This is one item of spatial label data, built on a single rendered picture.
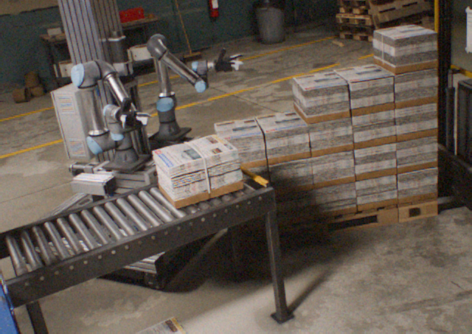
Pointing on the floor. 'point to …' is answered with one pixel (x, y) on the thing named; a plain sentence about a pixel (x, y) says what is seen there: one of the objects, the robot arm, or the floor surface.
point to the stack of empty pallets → (359, 19)
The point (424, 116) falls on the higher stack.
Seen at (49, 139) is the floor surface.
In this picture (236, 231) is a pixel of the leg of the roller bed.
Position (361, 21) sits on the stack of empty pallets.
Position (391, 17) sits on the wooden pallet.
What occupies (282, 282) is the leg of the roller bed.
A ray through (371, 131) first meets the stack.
